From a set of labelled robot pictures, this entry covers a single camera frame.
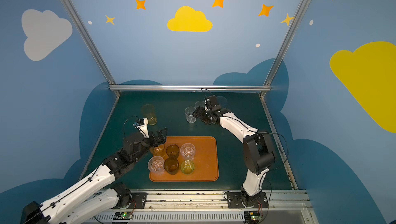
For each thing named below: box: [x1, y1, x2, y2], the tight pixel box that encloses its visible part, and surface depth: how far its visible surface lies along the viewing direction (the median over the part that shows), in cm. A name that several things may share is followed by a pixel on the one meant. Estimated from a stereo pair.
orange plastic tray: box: [149, 136, 220, 183], surface depth 86 cm
